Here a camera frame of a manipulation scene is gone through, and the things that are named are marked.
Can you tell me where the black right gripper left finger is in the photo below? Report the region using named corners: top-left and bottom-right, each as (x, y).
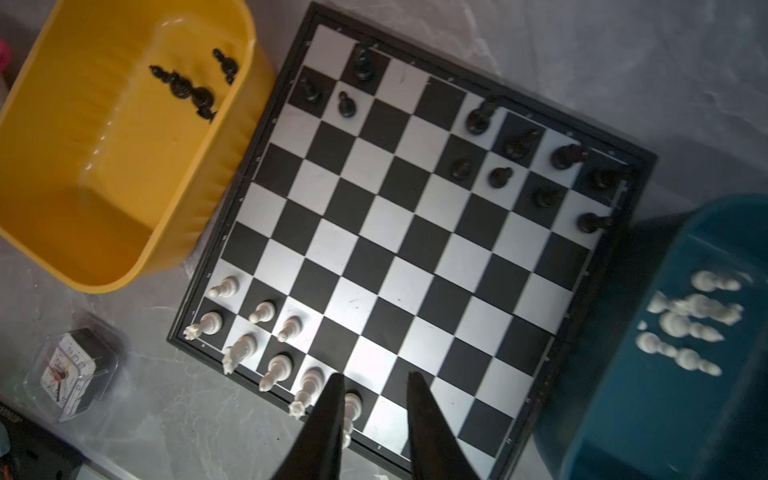
top-left (272, 373), bottom-right (345, 480)

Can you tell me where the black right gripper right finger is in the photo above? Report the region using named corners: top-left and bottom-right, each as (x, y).
top-left (407, 372), bottom-right (478, 479)

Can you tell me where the white chess piece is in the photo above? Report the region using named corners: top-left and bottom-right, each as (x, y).
top-left (342, 392), bottom-right (363, 449)

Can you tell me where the black white chessboard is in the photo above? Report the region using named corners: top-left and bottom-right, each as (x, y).
top-left (168, 2), bottom-right (657, 479)

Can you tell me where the small clear alarm clock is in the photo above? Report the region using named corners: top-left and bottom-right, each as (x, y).
top-left (23, 327), bottom-right (118, 423)

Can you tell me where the dark teal plastic tray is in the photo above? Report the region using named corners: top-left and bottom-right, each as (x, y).
top-left (534, 195), bottom-right (767, 479)

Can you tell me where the yellow plastic tray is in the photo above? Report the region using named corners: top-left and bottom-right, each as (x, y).
top-left (1, 1), bottom-right (275, 294)

